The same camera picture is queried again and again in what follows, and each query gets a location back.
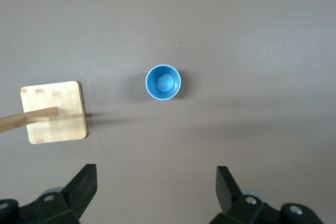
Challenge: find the blue plastic cup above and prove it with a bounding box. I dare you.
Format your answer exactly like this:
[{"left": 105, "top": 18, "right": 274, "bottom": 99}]
[{"left": 145, "top": 63, "right": 182, "bottom": 101}]

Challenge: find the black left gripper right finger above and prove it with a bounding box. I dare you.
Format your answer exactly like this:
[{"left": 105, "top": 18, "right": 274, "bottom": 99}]
[{"left": 209, "top": 165, "right": 324, "bottom": 224}]

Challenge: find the wooden cup rack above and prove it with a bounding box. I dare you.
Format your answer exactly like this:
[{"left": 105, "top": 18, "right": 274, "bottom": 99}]
[{"left": 0, "top": 80, "right": 89, "bottom": 145}]

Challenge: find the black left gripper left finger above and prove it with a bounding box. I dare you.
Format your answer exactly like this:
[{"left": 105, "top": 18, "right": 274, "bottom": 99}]
[{"left": 0, "top": 163, "right": 98, "bottom": 224}]

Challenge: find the brown table cover cloth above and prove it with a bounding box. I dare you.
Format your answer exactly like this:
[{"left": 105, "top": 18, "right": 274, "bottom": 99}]
[{"left": 0, "top": 0, "right": 336, "bottom": 224}]

